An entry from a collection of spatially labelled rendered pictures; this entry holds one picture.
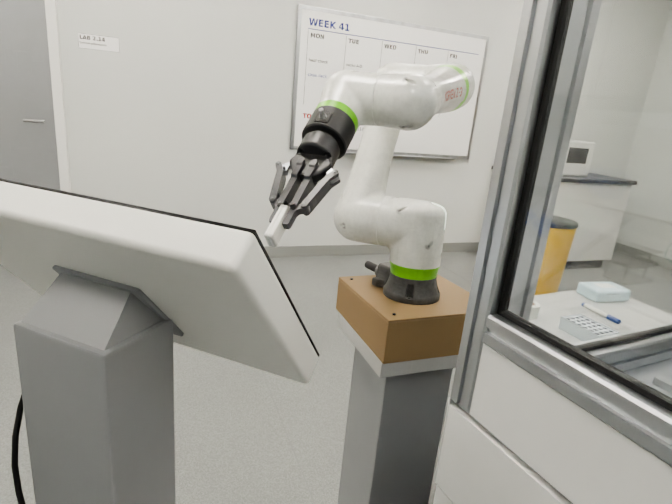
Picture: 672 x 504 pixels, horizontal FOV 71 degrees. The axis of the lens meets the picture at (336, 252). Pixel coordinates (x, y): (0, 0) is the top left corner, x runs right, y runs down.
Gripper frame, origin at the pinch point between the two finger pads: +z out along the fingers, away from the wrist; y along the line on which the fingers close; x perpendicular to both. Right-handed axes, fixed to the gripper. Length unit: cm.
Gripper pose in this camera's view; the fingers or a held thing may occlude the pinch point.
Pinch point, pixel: (278, 225)
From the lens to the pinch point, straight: 80.3
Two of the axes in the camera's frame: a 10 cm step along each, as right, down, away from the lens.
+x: 1.7, 5.8, 7.9
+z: -3.5, 7.9, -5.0
